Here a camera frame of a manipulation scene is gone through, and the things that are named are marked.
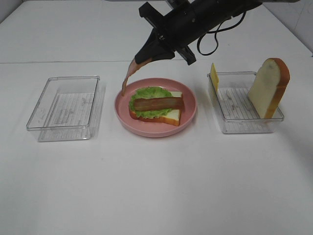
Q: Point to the bread slice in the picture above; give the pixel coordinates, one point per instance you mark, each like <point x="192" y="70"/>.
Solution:
<point x="269" y="87"/>
<point x="172" y="118"/>

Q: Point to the yellow cheese slice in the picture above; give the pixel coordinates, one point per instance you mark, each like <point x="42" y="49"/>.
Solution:
<point x="214" y="77"/>

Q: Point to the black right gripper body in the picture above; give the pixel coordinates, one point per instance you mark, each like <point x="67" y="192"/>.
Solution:
<point x="191" y="20"/>

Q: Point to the pink round plate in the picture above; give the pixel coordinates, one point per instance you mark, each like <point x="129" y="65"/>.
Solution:
<point x="154" y="129"/>

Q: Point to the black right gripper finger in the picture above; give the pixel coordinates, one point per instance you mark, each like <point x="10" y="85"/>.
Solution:
<point x="154" y="49"/>

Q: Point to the bacon strip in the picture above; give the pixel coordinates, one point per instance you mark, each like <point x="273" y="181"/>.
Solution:
<point x="160" y="103"/>
<point x="133" y="67"/>

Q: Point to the clear right plastic tray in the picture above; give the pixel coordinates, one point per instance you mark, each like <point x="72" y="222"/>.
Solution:
<point x="234" y="111"/>

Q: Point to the green lettuce leaf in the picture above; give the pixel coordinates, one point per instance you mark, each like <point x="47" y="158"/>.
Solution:
<point x="148" y="93"/>

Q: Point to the clear plastic tray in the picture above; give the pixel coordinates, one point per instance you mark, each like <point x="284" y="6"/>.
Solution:
<point x="234" y="111"/>
<point x="67" y="110"/>

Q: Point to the clear left plastic tray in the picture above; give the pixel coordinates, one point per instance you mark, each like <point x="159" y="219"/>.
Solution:
<point x="67" y="110"/>

